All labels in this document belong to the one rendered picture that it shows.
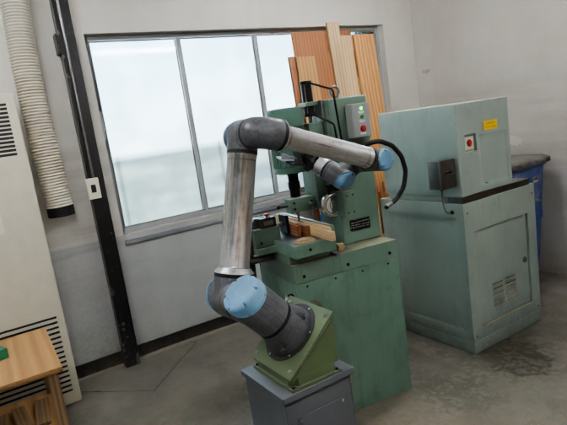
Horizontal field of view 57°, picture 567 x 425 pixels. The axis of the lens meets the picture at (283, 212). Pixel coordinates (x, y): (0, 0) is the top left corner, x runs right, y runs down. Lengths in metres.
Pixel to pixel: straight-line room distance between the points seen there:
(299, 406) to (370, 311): 0.89
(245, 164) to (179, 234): 1.86
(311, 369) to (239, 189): 0.69
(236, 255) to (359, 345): 0.97
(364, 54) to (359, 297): 2.46
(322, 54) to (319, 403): 3.00
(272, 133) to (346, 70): 2.61
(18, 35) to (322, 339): 2.39
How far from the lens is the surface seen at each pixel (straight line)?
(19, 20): 3.39
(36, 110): 3.30
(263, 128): 1.84
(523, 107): 4.41
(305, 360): 1.82
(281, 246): 2.42
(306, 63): 4.12
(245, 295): 1.75
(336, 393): 1.96
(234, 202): 1.91
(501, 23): 4.51
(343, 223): 2.58
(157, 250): 3.67
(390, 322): 2.71
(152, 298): 3.73
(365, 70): 4.48
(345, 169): 2.21
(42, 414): 3.00
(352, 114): 2.52
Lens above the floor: 1.44
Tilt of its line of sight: 10 degrees down
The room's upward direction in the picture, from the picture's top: 8 degrees counter-clockwise
